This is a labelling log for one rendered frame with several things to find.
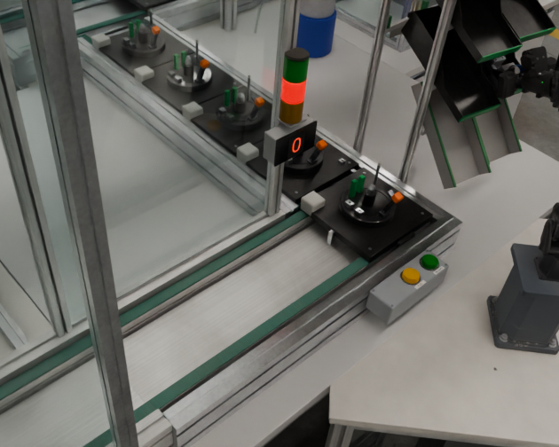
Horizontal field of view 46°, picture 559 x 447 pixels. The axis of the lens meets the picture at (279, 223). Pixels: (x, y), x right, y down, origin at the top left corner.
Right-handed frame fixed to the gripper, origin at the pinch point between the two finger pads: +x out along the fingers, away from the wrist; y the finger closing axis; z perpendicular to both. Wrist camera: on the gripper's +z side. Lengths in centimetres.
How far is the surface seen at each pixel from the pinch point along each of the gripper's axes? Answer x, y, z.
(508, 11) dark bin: 3.2, -0.4, 14.2
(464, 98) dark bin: 1.8, 13.5, -4.0
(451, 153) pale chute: 4.7, 13.3, -20.3
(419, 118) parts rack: 8.2, 22.0, -8.9
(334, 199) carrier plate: 13, 46, -26
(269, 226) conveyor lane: 14, 64, -28
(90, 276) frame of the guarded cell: -42, 119, 16
